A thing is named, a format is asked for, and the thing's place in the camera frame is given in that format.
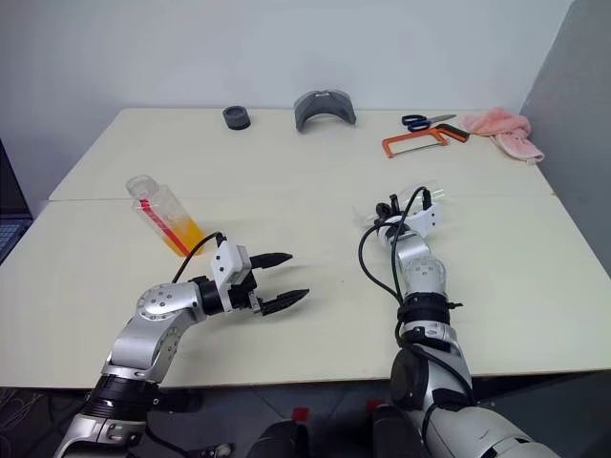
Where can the dark laptop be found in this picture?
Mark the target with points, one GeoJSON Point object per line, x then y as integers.
{"type": "Point", "coordinates": [9, 214]}

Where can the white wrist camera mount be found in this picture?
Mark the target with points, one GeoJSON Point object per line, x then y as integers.
{"type": "Point", "coordinates": [229, 260]}
{"type": "Point", "coordinates": [427, 219]}

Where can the red straw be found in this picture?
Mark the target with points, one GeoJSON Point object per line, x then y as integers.
{"type": "Point", "coordinates": [160, 222]}

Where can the red tag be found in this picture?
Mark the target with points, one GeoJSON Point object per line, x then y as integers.
{"type": "Point", "coordinates": [300, 415]}

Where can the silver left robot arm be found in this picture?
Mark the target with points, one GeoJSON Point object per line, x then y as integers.
{"type": "Point", "coordinates": [162, 300]}

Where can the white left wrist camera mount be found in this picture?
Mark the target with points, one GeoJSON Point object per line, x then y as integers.
{"type": "Point", "coordinates": [229, 260]}

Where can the pink cloth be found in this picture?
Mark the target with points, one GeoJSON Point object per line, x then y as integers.
{"type": "Point", "coordinates": [506, 131]}

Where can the orange hacksaw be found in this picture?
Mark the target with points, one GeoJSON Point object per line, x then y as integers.
{"type": "Point", "coordinates": [389, 144]}

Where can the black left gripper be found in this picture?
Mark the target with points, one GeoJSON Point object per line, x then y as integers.
{"type": "Point", "coordinates": [243, 296]}

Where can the bottle with orange liquid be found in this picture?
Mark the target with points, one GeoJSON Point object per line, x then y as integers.
{"type": "Point", "coordinates": [186, 234]}

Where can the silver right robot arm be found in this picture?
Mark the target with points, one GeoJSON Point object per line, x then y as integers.
{"type": "Point", "coordinates": [422, 274]}

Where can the small black floor device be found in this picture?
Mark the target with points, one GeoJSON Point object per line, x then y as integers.
{"type": "Point", "coordinates": [215, 451]}

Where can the grey curved visor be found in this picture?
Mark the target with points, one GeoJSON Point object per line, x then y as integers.
{"type": "Point", "coordinates": [305, 107]}

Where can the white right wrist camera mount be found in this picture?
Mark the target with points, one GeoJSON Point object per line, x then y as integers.
{"type": "Point", "coordinates": [427, 219]}

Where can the grey partition panel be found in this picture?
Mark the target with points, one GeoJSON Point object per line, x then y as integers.
{"type": "Point", "coordinates": [573, 119]}

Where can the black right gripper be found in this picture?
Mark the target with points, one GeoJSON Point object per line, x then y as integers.
{"type": "Point", "coordinates": [384, 212]}

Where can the clear plastic wine glass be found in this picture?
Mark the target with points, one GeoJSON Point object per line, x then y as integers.
{"type": "Point", "coordinates": [436, 193]}

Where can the black round container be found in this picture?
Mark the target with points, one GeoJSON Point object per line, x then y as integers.
{"type": "Point", "coordinates": [236, 118]}

